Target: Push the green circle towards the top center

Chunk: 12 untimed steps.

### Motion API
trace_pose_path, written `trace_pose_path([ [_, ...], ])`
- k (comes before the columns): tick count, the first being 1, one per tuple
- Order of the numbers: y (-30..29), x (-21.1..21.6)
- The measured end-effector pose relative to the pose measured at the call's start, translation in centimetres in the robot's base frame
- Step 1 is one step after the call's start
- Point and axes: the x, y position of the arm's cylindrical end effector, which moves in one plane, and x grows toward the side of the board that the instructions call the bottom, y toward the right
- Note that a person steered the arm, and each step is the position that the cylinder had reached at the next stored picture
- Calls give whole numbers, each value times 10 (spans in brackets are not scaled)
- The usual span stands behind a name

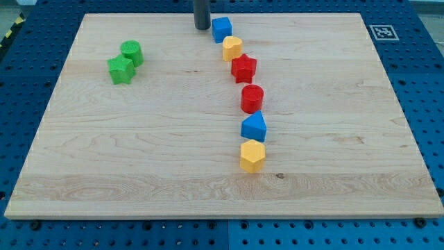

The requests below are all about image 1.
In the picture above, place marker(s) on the green star block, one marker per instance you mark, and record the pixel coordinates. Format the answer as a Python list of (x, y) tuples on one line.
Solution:
[(121, 70)]

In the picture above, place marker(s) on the wooden board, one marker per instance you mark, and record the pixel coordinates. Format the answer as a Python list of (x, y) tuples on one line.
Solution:
[(167, 146)]

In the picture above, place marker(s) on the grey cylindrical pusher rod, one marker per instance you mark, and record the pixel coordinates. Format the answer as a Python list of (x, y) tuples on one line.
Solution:
[(202, 19)]

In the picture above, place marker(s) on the white fiducial marker tag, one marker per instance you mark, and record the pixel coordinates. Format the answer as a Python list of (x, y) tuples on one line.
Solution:
[(384, 32)]

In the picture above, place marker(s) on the yellow hexagon block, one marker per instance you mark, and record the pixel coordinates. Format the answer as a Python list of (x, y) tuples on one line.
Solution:
[(252, 156)]

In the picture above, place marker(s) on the red cylinder block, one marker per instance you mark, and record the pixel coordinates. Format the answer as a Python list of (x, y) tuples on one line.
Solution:
[(251, 98)]

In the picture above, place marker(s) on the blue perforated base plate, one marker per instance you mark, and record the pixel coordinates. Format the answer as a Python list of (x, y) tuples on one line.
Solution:
[(33, 63)]

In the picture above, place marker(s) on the blue triangle block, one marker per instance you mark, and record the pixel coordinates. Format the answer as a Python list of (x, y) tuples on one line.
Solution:
[(254, 127)]

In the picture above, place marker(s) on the red star block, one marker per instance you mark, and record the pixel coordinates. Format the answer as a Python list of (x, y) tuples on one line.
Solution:
[(243, 69)]

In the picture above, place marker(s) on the green cylinder block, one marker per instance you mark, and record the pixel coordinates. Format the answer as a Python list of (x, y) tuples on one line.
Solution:
[(131, 49)]

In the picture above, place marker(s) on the yellow heart block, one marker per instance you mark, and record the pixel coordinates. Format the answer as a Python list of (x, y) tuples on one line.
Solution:
[(232, 48)]

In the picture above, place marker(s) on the blue cube block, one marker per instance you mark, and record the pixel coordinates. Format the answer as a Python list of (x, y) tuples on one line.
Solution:
[(221, 28)]

